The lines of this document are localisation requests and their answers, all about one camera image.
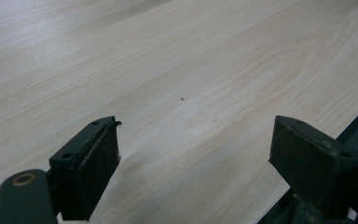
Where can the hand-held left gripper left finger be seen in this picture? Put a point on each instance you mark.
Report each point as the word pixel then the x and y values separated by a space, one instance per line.
pixel 85 168

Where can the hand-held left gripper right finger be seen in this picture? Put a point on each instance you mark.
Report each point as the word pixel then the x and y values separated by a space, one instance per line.
pixel 307 161

